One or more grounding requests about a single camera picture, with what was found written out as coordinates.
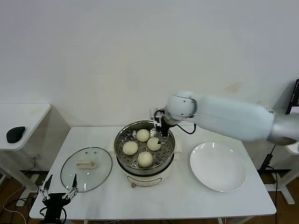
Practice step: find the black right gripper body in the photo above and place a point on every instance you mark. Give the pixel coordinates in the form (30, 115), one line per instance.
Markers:
(165, 127)

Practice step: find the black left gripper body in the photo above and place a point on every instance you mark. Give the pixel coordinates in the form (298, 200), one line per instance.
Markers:
(56, 200)

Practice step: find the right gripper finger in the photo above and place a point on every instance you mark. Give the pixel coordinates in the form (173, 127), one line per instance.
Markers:
(161, 142)

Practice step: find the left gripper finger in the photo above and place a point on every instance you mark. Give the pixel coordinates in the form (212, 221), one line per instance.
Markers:
(74, 180)
(48, 180)

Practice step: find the white steamed baozi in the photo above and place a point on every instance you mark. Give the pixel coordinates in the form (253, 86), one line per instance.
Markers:
(130, 148)
(143, 135)
(144, 159)
(153, 144)

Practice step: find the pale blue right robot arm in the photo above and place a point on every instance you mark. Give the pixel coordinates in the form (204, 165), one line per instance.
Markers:
(222, 114)

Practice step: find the stainless steel steamer basket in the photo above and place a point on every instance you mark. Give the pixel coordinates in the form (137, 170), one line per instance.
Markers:
(163, 159)

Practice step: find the white power strip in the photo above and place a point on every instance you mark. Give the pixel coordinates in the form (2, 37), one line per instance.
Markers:
(21, 203)

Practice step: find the cream electric cooker base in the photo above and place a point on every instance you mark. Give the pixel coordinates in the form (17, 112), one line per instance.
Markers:
(144, 180)

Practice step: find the black computer mouse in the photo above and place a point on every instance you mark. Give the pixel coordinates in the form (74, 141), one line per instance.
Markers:
(15, 135)

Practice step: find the white round plate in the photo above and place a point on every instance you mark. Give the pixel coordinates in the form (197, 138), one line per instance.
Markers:
(217, 168)

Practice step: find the white side table with mouse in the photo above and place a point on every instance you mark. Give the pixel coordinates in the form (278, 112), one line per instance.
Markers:
(28, 116)

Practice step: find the white side table with laptop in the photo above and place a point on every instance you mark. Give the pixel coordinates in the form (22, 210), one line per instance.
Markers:
(293, 149)

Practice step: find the black laptop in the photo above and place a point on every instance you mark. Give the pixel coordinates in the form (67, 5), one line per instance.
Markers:
(294, 98)

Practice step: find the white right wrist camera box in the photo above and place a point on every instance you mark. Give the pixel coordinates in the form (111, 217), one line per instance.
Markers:
(155, 114)

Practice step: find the white wall socket with plug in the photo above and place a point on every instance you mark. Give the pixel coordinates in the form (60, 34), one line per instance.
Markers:
(35, 158)

